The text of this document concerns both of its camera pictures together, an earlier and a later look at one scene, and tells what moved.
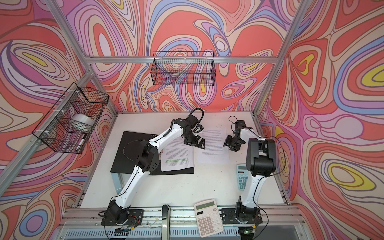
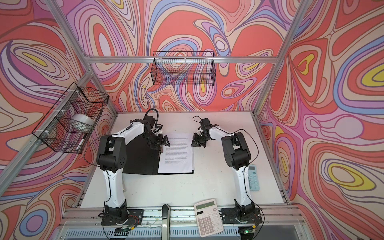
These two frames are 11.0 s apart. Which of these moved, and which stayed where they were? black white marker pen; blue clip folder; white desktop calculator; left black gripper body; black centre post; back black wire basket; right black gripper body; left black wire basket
Moved: left black gripper body; right black gripper body
Stayed: left black wire basket; black centre post; blue clip folder; black white marker pen; white desktop calculator; back black wire basket
